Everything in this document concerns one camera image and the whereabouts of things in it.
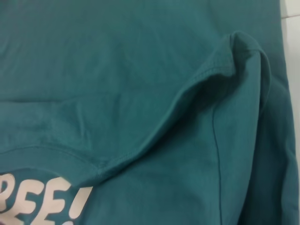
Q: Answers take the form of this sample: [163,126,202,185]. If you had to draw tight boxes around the teal blue t-shirt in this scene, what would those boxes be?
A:
[0,0,300,225]

